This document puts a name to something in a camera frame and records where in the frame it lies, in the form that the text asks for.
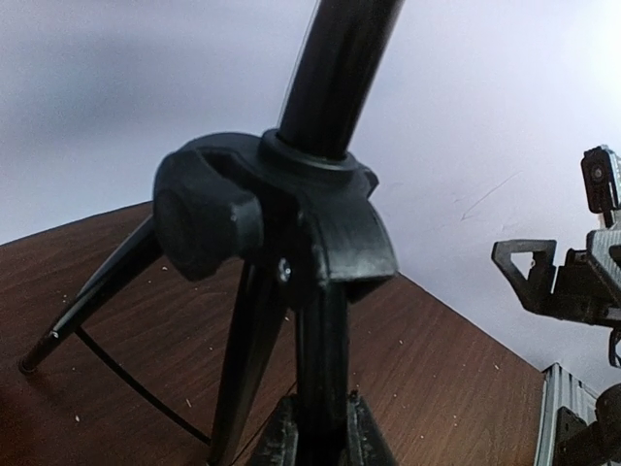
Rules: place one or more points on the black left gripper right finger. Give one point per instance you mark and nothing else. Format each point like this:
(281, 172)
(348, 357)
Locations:
(362, 442)

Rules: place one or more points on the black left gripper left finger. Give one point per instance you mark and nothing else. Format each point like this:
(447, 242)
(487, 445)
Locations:
(278, 442)

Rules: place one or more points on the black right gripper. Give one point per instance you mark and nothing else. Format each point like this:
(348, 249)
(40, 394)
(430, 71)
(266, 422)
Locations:
(585, 289)

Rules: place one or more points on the black music stand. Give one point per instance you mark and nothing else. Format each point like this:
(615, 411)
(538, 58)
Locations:
(294, 205)

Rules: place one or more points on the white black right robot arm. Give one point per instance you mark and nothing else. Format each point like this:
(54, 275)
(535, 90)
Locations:
(586, 290)

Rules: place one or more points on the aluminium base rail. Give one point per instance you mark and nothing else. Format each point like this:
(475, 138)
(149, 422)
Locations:
(577, 425)

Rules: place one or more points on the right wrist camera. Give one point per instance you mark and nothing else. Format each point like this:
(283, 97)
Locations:
(600, 168)

